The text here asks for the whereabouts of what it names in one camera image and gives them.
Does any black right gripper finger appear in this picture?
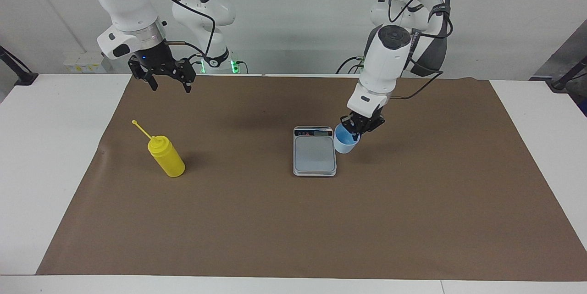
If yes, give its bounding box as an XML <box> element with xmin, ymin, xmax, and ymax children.
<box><xmin>128</xmin><ymin>59</ymin><xmax>159</xmax><ymax>91</ymax></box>
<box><xmin>171</xmin><ymin>60</ymin><xmax>197</xmax><ymax>94</ymax></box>

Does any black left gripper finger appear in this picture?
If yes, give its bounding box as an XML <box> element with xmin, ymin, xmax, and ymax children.
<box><xmin>341</xmin><ymin>117</ymin><xmax>359</xmax><ymax>143</ymax></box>
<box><xmin>360</xmin><ymin>121</ymin><xmax>386</xmax><ymax>141</ymax></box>

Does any light blue plastic cup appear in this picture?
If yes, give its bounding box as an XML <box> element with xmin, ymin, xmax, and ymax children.
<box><xmin>334</xmin><ymin>123</ymin><xmax>361</xmax><ymax>155</ymax></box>

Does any yellow squeeze seasoning bottle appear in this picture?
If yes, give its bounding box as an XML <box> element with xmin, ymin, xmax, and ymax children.
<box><xmin>132</xmin><ymin>120</ymin><xmax>186</xmax><ymax>178</ymax></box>

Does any silver digital kitchen scale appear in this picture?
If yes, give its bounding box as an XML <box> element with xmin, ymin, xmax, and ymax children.
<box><xmin>293</xmin><ymin>126</ymin><xmax>337</xmax><ymax>178</ymax></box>

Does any brown paper table mat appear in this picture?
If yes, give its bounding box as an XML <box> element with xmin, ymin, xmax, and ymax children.
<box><xmin>36</xmin><ymin>74</ymin><xmax>587</xmax><ymax>282</ymax></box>

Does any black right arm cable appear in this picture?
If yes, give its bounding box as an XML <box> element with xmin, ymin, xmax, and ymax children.
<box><xmin>140</xmin><ymin>0</ymin><xmax>217</xmax><ymax>63</ymax></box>

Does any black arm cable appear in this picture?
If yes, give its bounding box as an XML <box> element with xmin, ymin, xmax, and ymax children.
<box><xmin>140</xmin><ymin>0</ymin><xmax>217</xmax><ymax>63</ymax></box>
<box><xmin>387</xmin><ymin>0</ymin><xmax>454</xmax><ymax>100</ymax></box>

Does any white wall socket box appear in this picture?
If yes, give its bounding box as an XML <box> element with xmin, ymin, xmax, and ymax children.
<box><xmin>63</xmin><ymin>51</ymin><xmax>107</xmax><ymax>73</ymax></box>

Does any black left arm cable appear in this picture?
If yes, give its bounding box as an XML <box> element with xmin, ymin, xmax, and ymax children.
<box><xmin>387</xmin><ymin>0</ymin><xmax>454</xmax><ymax>100</ymax></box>

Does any black camera stand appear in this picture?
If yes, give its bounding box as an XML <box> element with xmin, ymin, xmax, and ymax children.
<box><xmin>0</xmin><ymin>45</ymin><xmax>39</xmax><ymax>86</ymax></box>
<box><xmin>550</xmin><ymin>55</ymin><xmax>587</xmax><ymax>91</ymax></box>

